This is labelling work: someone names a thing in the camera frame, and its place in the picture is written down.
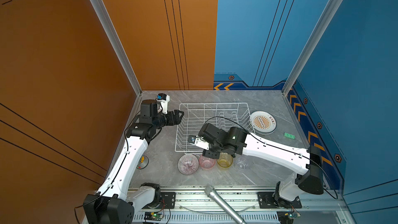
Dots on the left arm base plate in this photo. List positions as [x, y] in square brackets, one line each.
[168, 198]

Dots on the white wire dish rack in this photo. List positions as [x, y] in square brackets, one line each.
[222, 115]

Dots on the circuit board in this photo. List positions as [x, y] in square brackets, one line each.
[153, 217]
[288, 217]

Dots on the pink plastic cup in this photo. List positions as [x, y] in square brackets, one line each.
[206, 163]

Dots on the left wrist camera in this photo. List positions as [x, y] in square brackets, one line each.
[163, 101]

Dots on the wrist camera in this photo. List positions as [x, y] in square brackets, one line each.
[198, 142]
[163, 101]

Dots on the left circuit board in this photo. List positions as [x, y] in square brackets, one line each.
[153, 217]

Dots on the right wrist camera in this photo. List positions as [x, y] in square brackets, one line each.
[198, 142]

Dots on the right circuit board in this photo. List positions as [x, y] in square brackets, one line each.
[288, 217]

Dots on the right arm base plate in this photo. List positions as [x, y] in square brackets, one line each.
[267, 200]

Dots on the green plastic block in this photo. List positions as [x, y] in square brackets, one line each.
[290, 136]

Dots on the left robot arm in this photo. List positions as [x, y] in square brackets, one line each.
[109, 205]

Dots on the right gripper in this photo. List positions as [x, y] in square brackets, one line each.
[207, 153]

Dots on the yellow plastic cup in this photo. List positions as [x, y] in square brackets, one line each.
[225, 160]

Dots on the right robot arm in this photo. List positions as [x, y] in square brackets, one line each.
[306, 164]

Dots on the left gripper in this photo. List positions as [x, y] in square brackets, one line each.
[176, 118]

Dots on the clear plastic cup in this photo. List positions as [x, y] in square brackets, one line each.
[242, 163]

